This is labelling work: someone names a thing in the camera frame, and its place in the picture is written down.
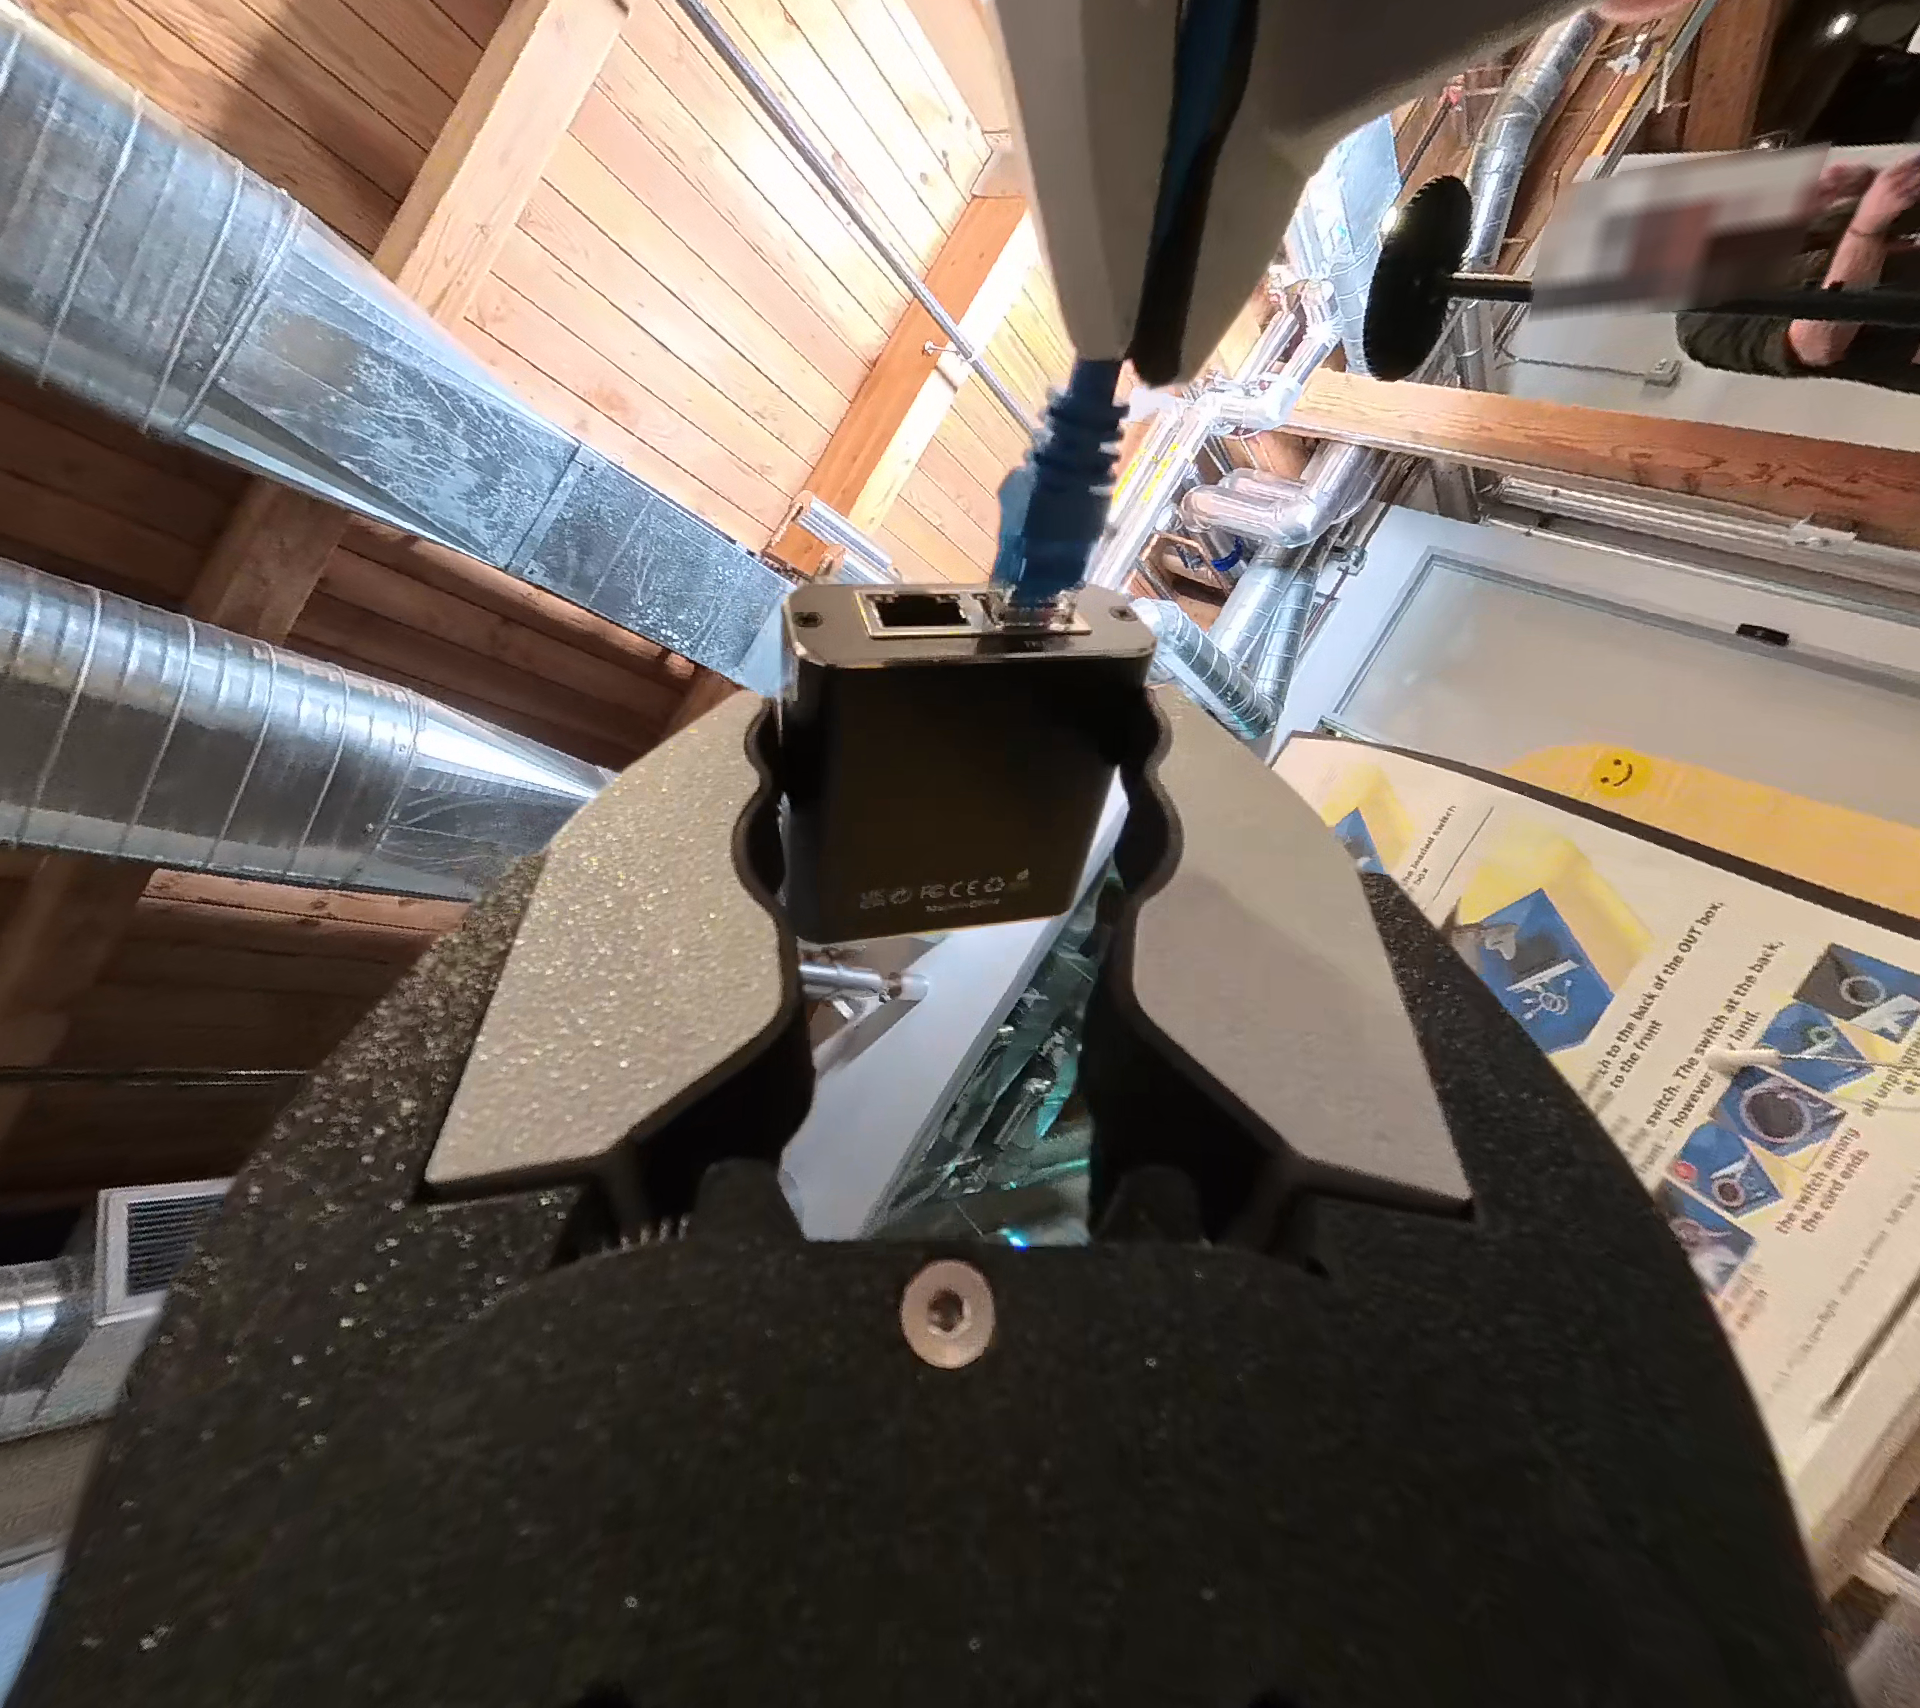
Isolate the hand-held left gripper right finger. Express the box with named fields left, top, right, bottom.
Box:
left=1081, top=689, right=1476, bottom=1207

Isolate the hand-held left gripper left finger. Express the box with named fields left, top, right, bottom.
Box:
left=420, top=688, right=820, bottom=1199

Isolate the black ethernet switch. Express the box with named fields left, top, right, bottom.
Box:
left=780, top=580, right=1160, bottom=946

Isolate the blue ethernet cable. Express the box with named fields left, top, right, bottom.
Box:
left=991, top=0, right=1292, bottom=629

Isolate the thin sprinkler pipe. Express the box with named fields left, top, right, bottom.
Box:
left=497, top=0, right=1055, bottom=423

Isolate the white instruction poster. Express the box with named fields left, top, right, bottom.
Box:
left=1274, top=731, right=1920, bottom=1486

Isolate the white frosted door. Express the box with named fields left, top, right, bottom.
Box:
left=1302, top=504, right=1920, bottom=827

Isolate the instruction sheet board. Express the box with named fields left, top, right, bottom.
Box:
left=1491, top=735, right=1920, bottom=1605

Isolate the white air vent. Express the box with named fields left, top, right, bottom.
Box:
left=93, top=1180, right=237, bottom=1324

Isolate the round spiral metal duct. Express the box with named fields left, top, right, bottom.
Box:
left=0, top=556, right=605, bottom=857

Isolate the rectangular metal duct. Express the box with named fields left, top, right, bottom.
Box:
left=0, top=0, right=792, bottom=694

